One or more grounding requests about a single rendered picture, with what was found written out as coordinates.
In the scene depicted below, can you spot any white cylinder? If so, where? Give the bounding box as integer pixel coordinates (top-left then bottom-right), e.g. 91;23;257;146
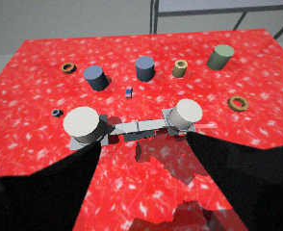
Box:
168;98;203;130
64;107;104;143

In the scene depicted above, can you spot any grey hex nut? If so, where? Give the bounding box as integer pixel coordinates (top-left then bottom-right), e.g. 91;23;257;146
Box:
52;109;63;117

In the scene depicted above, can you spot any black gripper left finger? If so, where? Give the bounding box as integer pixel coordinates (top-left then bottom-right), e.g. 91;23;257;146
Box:
0;141;102;231

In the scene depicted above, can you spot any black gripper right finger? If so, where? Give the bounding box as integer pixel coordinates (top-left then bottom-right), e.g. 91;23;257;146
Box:
187;131;283;231

